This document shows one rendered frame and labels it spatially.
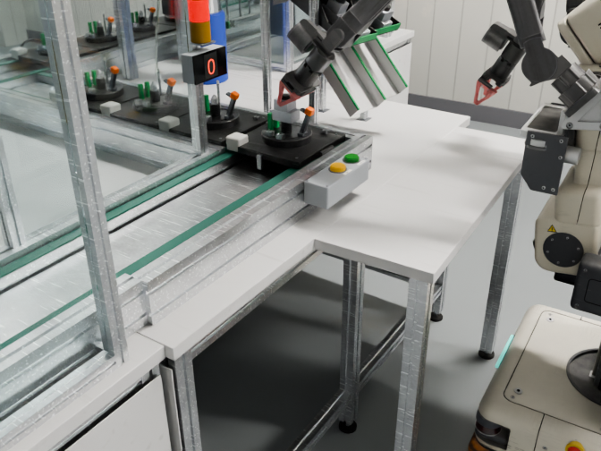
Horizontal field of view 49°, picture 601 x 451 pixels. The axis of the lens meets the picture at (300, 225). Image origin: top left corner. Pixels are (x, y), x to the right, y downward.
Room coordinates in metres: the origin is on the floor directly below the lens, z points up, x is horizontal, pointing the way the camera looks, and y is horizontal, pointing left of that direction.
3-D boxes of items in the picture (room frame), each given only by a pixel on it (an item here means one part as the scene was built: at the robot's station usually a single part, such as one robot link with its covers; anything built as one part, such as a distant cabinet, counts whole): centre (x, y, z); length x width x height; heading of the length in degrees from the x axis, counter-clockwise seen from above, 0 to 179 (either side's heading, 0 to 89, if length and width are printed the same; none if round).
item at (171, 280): (1.42, 0.06, 0.91); 0.89 x 0.06 x 0.11; 146
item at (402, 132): (1.98, 0.41, 0.85); 1.50 x 1.41 x 0.03; 146
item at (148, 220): (1.50, 0.22, 0.91); 0.84 x 0.28 x 0.10; 146
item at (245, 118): (1.87, 0.25, 1.01); 0.24 x 0.24 x 0.13; 56
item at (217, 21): (2.67, 0.37, 1.00); 0.16 x 0.16 x 0.27
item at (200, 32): (1.64, 0.24, 1.29); 0.05 x 0.05 x 0.05
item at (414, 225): (1.78, -0.22, 0.84); 0.90 x 0.70 x 0.03; 149
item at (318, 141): (1.73, 0.04, 0.96); 0.24 x 0.24 x 0.02; 56
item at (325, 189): (1.54, -0.10, 0.93); 0.21 x 0.07 x 0.06; 146
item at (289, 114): (1.74, 0.05, 1.06); 0.08 x 0.04 x 0.07; 56
